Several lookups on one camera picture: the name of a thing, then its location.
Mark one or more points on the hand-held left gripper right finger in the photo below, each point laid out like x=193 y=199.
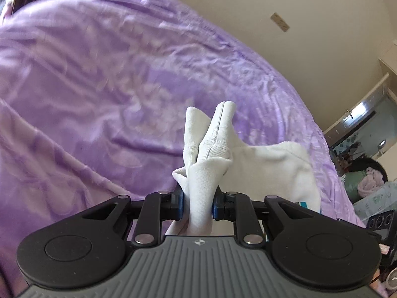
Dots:
x=215 y=209

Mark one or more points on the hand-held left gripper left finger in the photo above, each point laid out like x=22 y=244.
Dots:
x=180 y=206

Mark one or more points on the white t-shirt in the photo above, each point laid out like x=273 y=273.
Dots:
x=201 y=180

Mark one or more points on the floral covered box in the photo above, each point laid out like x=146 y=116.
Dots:
x=378 y=200

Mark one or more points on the pink fluffy cloth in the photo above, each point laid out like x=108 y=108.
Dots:
x=371 y=181

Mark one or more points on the purple floral blanket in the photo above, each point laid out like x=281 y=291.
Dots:
x=93 y=83

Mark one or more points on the brown wall tape strip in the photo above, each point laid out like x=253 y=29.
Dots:
x=280 y=22

